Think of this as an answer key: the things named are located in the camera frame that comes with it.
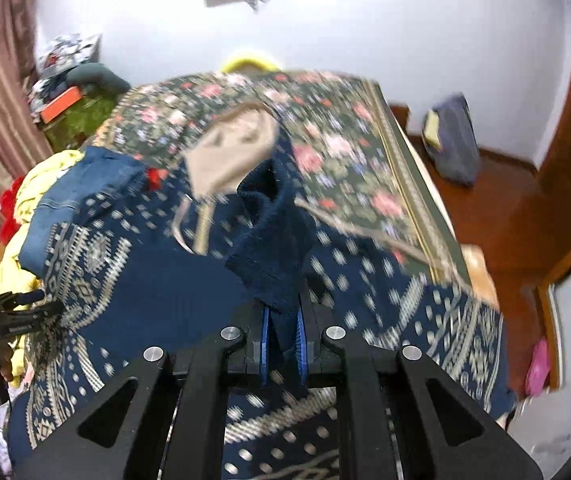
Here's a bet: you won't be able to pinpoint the orange box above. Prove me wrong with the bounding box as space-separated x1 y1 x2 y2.
40 86 82 124

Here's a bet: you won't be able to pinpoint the floral dark bedspread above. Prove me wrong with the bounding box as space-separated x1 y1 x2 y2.
90 70 469 280

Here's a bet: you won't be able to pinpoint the navy patterned hooded jacket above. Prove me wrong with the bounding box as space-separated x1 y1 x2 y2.
8 103 514 479

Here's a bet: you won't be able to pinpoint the yellow cartoon blanket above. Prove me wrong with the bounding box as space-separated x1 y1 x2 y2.
0 148 87 389

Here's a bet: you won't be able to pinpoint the pink slipper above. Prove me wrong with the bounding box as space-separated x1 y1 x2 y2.
524 338 551 396

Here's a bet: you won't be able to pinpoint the grey purple backpack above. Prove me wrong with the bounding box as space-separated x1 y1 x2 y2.
421 93 481 186

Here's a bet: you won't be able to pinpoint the yellow round object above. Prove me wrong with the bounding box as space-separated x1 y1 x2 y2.
220 58 280 75

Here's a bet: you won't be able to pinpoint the red garment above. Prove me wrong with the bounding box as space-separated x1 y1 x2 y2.
0 176 25 245

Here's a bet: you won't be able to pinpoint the blue denim jeans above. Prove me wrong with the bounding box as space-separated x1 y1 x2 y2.
20 146 148 278

